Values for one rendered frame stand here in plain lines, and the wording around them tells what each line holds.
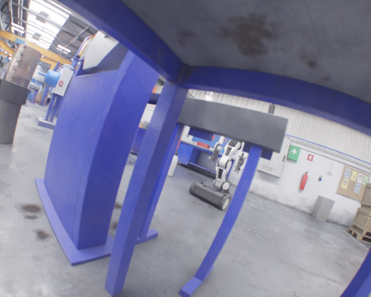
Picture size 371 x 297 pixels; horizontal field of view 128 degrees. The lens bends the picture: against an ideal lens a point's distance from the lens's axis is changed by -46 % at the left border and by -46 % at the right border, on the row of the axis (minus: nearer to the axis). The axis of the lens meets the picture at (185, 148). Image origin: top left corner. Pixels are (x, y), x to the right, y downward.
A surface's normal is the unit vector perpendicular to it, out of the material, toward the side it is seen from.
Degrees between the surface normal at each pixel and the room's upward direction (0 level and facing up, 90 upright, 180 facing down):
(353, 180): 90
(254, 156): 90
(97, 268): 0
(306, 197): 90
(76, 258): 0
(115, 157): 90
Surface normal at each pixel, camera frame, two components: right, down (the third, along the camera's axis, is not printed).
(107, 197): 0.81, 0.29
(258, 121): -0.48, -0.18
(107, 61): 0.33, 0.87
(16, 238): 0.33, -0.94
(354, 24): -0.33, 0.94
